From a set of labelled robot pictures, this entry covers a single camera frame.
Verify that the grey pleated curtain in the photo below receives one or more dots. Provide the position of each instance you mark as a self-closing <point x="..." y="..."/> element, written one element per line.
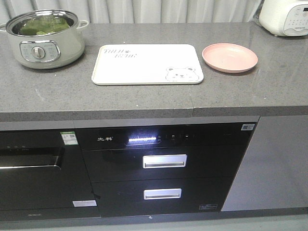
<point x="141" y="11"/>

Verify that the upper silver drawer handle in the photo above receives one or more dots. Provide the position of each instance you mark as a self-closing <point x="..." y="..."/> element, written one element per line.
<point x="164" y="161"/>

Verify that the grey cabinet door panel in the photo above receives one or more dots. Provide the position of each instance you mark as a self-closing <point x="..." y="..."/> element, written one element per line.
<point x="274" y="171"/>

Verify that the black disinfection cabinet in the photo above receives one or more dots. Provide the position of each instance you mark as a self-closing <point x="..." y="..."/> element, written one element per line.
<point x="113" y="158"/>

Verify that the white rice cooker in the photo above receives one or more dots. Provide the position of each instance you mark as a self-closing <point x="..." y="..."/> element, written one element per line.
<point x="285" y="18"/>

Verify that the lower silver drawer handle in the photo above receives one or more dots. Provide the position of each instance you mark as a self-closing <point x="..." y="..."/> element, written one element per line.
<point x="157" y="194"/>

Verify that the green lettuce leaf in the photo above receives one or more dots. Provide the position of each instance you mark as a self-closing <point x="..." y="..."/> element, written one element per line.
<point x="43" y="25"/>

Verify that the green electric cooking pot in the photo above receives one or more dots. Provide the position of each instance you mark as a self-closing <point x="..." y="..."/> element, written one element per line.
<point x="46" y="51"/>

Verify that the black built-in dishwasher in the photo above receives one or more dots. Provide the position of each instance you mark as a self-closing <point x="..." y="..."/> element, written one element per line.
<point x="43" y="176"/>

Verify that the cream bear serving tray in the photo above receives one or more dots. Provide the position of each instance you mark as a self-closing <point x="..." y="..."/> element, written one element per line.
<point x="147" y="64"/>

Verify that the silver drawer handle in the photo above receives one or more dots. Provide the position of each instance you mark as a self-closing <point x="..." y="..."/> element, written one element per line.
<point x="164" y="161"/>
<point x="157" y="194"/>

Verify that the pink round plate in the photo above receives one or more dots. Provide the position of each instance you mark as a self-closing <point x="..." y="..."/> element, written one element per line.
<point x="229" y="58"/>

